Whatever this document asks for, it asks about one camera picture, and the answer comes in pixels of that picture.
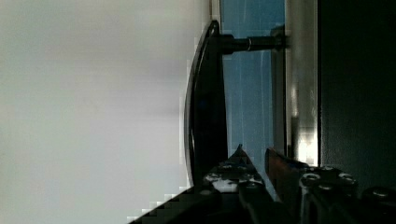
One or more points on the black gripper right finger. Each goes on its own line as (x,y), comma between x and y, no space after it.
(308,192)

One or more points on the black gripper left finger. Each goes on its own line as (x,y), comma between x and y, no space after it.
(244,196)

